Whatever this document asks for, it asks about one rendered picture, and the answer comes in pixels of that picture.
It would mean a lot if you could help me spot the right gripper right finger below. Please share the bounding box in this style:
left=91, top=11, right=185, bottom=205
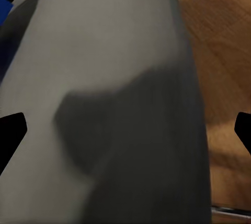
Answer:
left=234, top=112, right=251, bottom=154

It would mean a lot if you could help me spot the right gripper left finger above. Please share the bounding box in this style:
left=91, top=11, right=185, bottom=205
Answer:
left=0, top=112, right=27, bottom=175

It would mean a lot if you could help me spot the swivel chair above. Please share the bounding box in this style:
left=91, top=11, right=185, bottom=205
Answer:
left=0, top=0, right=251, bottom=224

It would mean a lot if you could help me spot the folder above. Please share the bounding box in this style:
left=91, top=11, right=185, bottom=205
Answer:
left=0, top=0, right=13, bottom=27

